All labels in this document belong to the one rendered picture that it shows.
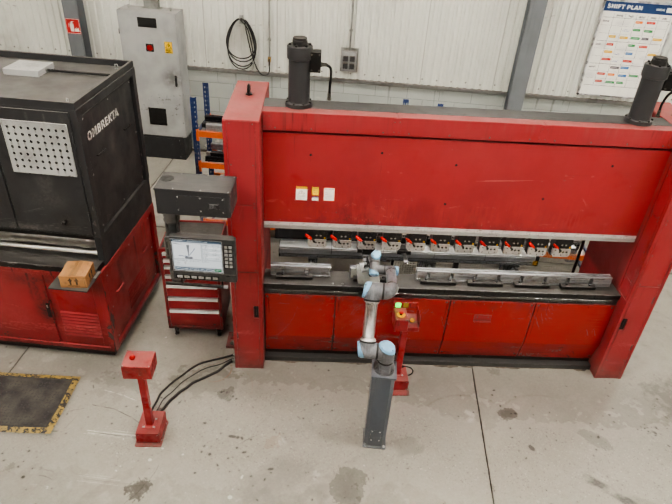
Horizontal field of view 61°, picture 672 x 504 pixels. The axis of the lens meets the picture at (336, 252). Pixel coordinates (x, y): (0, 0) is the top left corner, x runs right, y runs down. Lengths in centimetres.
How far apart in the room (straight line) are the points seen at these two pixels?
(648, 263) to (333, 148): 265
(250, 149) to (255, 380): 210
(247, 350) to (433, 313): 163
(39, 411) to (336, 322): 248
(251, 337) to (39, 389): 178
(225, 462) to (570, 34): 668
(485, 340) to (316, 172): 217
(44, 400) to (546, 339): 427
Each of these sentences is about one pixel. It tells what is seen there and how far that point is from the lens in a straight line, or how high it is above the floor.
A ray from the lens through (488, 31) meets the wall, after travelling 832.
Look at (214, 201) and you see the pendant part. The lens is 384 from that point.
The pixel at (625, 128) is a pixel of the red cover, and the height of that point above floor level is 230.
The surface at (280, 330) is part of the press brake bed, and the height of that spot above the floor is 37.
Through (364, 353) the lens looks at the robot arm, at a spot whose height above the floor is 95.
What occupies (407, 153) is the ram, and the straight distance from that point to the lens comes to 430.
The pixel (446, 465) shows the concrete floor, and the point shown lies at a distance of 474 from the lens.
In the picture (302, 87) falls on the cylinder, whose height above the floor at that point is 245.
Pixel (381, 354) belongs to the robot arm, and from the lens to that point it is 404.
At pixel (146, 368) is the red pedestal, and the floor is 79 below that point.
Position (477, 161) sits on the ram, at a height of 199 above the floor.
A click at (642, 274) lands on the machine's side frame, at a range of 521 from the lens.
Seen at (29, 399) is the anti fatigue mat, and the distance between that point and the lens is 541.
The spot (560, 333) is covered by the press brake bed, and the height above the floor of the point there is 44.
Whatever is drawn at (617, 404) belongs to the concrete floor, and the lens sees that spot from 571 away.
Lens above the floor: 372
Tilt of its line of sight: 34 degrees down
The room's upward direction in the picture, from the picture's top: 4 degrees clockwise
